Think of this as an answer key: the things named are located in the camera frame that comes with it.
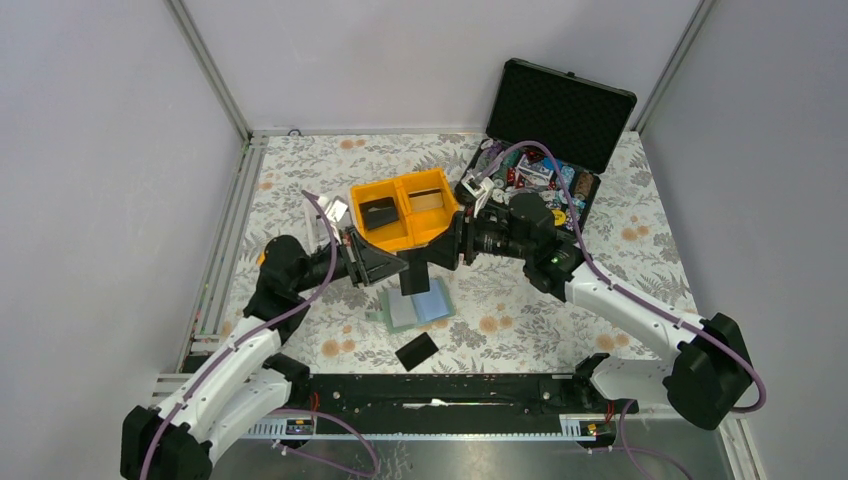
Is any card in yellow bin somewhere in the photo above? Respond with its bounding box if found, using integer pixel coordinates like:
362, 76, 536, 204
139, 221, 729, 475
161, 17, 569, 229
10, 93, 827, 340
408, 189, 444, 213

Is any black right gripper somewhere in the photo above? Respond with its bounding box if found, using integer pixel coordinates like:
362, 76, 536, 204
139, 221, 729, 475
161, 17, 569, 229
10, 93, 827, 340
417, 200, 533, 271

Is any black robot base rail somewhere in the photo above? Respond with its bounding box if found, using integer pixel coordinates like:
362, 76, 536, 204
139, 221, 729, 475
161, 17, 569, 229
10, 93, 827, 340
276, 360, 628, 441

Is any dark card in bin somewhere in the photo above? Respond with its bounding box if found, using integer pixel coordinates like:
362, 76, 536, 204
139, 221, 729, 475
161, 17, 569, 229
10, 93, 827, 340
359, 197, 400, 231

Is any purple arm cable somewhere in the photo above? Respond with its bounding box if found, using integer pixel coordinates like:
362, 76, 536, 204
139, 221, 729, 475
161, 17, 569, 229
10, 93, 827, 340
473, 140, 768, 480
137, 190, 382, 480

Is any yellow big blind chip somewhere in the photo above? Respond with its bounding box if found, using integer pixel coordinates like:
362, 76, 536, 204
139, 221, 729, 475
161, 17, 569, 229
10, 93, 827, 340
552, 209, 567, 227

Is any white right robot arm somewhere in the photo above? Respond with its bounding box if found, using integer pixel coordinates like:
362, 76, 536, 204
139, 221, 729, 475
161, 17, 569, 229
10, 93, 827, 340
399, 194, 767, 430

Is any floral table mat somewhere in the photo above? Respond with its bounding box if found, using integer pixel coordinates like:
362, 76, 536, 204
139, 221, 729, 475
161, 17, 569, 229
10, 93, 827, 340
218, 132, 700, 373

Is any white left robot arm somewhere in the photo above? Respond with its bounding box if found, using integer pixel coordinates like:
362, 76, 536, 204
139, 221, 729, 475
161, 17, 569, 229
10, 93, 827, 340
120, 227, 408, 479

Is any black credit card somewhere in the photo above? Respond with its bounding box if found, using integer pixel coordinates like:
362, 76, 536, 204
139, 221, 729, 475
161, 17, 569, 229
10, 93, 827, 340
395, 332, 439, 372

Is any black poker chip case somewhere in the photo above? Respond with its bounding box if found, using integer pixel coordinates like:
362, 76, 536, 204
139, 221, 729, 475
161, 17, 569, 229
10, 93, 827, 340
463, 58, 637, 237

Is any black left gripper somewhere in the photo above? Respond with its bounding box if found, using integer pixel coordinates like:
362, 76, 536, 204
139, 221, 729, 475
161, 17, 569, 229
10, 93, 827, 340
293, 225, 409, 293

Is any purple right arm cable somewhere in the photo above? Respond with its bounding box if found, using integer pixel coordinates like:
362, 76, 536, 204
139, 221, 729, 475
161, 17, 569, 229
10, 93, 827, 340
473, 140, 768, 480

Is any yellow double storage bin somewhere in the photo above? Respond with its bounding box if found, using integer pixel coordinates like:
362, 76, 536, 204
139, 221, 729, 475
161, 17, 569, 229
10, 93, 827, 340
350, 168, 459, 253

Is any white storage bin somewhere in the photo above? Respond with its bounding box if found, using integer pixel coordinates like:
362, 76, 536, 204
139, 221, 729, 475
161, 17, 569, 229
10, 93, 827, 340
302, 194, 353, 252

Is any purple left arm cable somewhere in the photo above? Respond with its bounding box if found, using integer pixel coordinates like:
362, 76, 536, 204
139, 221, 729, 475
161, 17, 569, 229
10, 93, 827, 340
137, 190, 382, 480

